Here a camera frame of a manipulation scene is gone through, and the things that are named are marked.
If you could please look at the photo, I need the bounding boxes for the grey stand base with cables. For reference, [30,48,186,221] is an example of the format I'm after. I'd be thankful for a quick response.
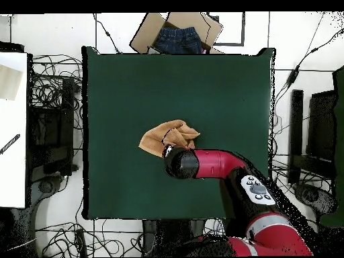
[32,174,69,200]

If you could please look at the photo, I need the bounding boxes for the black upright bar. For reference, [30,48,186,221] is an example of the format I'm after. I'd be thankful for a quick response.
[288,89,304,185]

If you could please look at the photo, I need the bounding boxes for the black equipment rack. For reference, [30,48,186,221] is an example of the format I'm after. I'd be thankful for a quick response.
[26,77,79,177]

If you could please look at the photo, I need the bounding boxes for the black striped strip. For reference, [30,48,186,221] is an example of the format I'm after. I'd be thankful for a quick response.
[0,133,22,155]

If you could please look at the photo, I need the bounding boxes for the beige block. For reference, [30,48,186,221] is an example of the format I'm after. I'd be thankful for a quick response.
[0,64,23,101]

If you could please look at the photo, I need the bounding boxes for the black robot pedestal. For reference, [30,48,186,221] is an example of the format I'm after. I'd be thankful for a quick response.
[142,218,226,257]

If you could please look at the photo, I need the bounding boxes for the black flat panel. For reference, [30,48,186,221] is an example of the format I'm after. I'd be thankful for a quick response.
[306,89,338,162]

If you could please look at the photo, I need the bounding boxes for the white table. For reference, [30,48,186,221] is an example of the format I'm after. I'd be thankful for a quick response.
[0,52,29,209]

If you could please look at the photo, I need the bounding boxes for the tan terry towel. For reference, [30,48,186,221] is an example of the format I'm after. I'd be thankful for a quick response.
[138,119,201,159]

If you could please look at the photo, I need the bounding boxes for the thin black cable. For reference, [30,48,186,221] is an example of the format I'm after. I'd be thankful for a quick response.
[92,13,122,54]

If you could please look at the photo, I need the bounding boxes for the black cable with power brick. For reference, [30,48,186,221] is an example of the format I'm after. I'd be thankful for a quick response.
[271,11,344,108]

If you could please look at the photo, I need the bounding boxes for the dark green table cloth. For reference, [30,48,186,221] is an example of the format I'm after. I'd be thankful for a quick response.
[81,46,276,221]

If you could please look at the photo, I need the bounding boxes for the blue denim jeans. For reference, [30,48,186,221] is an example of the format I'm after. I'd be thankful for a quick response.
[154,26,204,54]

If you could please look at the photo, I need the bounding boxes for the brown cardboard box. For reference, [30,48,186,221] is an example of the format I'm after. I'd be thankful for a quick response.
[129,11,224,54]

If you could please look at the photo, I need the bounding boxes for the black equipment base with cables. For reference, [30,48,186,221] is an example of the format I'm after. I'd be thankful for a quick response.
[292,182,339,217]

